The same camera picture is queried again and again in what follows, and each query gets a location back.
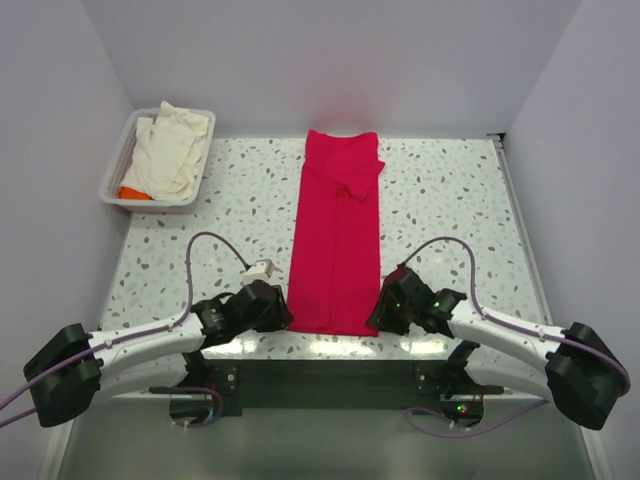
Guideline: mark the orange t shirt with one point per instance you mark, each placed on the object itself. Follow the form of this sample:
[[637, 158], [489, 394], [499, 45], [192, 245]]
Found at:
[[127, 193]]

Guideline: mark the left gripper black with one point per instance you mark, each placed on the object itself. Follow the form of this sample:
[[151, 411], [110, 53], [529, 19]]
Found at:
[[280, 316]]

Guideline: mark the cream t shirt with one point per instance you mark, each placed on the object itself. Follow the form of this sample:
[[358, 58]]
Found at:
[[167, 153]]

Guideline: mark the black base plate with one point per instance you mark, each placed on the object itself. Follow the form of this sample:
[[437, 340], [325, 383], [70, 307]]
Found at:
[[332, 384]]

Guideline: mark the white plastic basket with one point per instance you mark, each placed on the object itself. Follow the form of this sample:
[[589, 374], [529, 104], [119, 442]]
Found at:
[[122, 159]]

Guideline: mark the aluminium frame rail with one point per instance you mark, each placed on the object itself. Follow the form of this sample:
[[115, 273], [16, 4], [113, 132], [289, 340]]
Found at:
[[57, 446]]

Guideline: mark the red t shirt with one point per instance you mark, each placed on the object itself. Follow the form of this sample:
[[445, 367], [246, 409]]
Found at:
[[335, 270]]

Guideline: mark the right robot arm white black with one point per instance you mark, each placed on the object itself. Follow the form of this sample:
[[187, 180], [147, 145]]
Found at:
[[570, 367]]

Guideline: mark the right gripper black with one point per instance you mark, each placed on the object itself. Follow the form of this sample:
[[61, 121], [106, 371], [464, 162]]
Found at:
[[380, 316]]

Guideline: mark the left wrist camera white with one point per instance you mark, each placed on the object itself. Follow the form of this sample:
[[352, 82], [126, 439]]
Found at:
[[263, 269]]

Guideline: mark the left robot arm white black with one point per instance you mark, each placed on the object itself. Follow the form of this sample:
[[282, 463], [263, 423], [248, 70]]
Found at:
[[77, 368]]

